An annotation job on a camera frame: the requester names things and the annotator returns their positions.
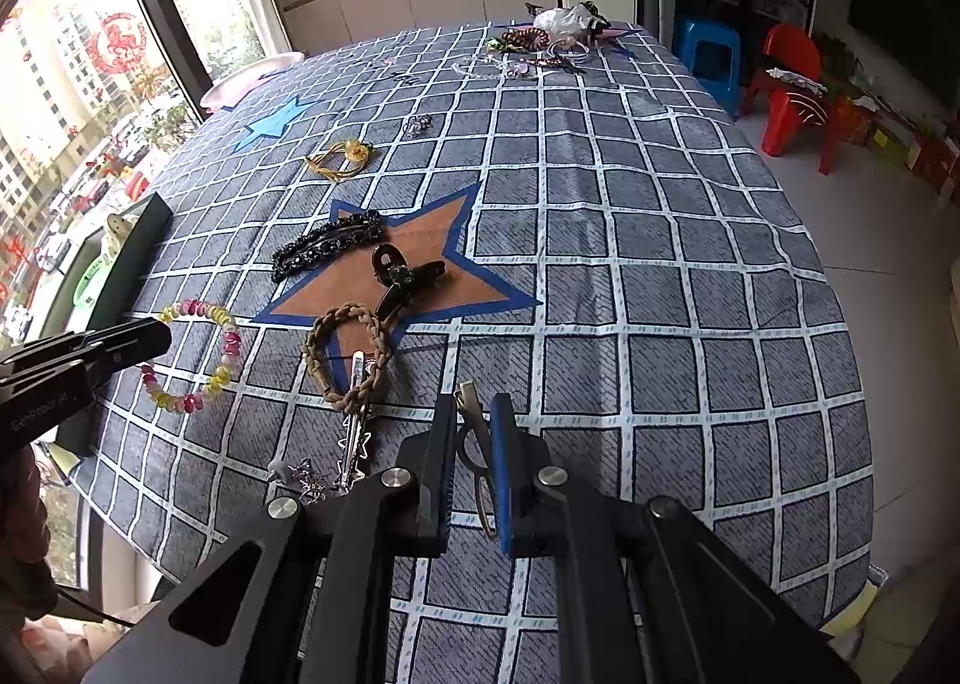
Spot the white plastic bag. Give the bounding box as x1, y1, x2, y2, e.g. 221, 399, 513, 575
534, 5, 597, 34

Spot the red window decal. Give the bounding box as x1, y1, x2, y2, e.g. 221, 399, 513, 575
94, 11, 147, 77

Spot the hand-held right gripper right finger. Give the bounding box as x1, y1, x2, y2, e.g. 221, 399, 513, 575
491, 391, 863, 684

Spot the black bead bracelet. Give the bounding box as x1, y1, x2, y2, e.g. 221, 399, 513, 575
271, 215, 387, 284

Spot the pile of assorted hair accessories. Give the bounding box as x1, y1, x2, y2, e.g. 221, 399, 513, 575
450, 1, 638, 83

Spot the silver pearl necklace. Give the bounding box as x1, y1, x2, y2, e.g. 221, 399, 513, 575
268, 457, 338, 505

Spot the grey checked tablecloth with stars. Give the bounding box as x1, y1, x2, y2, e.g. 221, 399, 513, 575
71, 20, 875, 684

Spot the person's left forearm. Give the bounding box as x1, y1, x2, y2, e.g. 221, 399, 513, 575
0, 444, 62, 625

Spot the black gold hair clip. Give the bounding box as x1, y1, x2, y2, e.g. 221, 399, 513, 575
454, 384, 500, 542

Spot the pink plastic basin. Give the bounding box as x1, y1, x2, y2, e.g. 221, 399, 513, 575
199, 52, 305, 113

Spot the silver star chain hair clip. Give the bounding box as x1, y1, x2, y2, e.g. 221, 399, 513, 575
330, 350, 376, 497

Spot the white jewellery tray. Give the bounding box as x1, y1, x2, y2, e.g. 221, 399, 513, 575
30, 193, 173, 460

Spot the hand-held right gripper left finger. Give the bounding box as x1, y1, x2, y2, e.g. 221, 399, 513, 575
82, 391, 460, 684

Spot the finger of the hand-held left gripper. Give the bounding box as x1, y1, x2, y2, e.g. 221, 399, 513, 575
71, 318, 175, 385

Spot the blue plastic stool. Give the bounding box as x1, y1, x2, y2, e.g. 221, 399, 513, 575
673, 16, 743, 119

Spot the pink yellow beaded bracelet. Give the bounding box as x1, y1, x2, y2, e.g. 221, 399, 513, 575
139, 299, 245, 416

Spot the black claw hair clip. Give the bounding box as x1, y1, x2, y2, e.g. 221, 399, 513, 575
371, 243, 449, 325

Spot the gold hair tie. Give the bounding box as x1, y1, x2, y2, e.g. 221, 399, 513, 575
304, 139, 374, 184

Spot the brown braided hair tie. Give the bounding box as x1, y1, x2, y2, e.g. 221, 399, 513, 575
302, 304, 392, 407

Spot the red plastic chair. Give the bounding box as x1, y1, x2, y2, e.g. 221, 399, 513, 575
742, 24, 871, 175

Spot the pile of colourful boxes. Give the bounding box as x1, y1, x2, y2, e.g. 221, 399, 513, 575
825, 35, 960, 205

